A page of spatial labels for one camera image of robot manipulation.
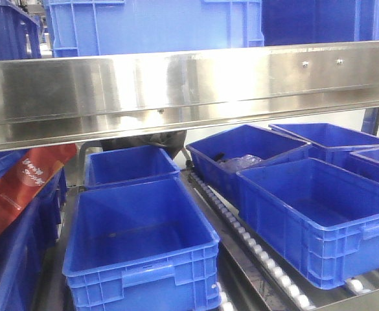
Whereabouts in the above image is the clear plastic bag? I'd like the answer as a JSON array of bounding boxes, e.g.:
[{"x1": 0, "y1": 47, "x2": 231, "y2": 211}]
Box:
[{"x1": 220, "y1": 154, "x2": 263, "y2": 172}]

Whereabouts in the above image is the white roller track lower shelf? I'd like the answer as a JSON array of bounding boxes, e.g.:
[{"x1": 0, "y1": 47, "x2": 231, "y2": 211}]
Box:
[{"x1": 187, "y1": 171, "x2": 316, "y2": 311}]

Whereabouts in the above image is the dark blue bin upper right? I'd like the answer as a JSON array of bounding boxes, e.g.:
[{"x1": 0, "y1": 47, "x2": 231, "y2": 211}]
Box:
[{"x1": 262, "y1": 1, "x2": 379, "y2": 46}]

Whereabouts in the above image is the dark blue bin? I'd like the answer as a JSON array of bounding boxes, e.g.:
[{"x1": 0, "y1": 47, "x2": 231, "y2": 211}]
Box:
[
  {"x1": 0, "y1": 1, "x2": 41, "y2": 60},
  {"x1": 262, "y1": 1, "x2": 379, "y2": 46}
]

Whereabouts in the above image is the red cardboard box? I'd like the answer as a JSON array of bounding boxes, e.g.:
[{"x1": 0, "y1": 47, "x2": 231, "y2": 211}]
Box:
[{"x1": 0, "y1": 143, "x2": 77, "y2": 235}]

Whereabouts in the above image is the dark blue bin upper left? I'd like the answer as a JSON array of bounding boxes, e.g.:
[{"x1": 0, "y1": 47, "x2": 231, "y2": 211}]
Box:
[{"x1": 0, "y1": 1, "x2": 41, "y2": 60}]

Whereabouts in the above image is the stainless steel shelf front rail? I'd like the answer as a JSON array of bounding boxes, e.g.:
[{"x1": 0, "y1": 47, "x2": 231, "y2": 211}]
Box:
[{"x1": 0, "y1": 41, "x2": 379, "y2": 151}]

